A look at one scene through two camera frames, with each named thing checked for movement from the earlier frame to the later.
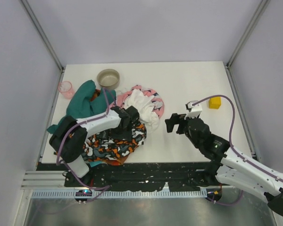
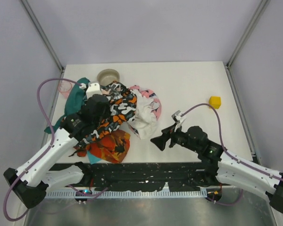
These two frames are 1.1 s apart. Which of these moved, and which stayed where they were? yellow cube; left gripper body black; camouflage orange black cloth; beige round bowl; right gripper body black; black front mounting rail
Moved: left gripper body black; right gripper body black; camouflage orange black cloth
Stayed: beige round bowl; black front mounting rail; yellow cube
